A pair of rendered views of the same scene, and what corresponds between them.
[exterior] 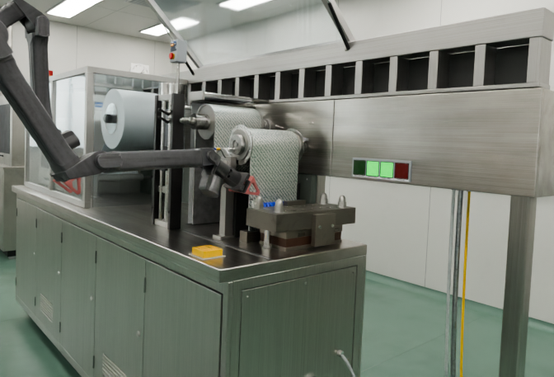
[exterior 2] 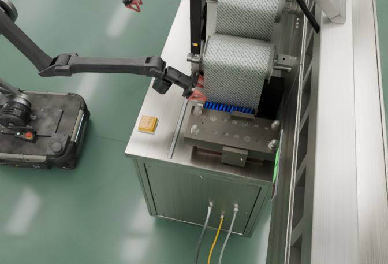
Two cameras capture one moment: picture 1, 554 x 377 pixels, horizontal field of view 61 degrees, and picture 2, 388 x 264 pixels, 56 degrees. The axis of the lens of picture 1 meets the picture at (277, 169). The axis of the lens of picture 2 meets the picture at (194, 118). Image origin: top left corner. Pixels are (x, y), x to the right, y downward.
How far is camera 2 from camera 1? 164 cm
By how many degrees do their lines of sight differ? 68
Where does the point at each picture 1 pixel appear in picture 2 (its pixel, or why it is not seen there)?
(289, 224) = (197, 144)
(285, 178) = (245, 93)
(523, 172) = not seen: outside the picture
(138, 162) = (89, 69)
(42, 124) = (19, 47)
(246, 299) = (148, 167)
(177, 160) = (123, 70)
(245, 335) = (151, 177)
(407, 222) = not seen: outside the picture
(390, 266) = not seen: outside the picture
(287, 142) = (250, 70)
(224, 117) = (228, 5)
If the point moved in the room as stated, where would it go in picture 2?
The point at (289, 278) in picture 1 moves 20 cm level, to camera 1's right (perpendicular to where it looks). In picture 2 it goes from (185, 171) to (212, 207)
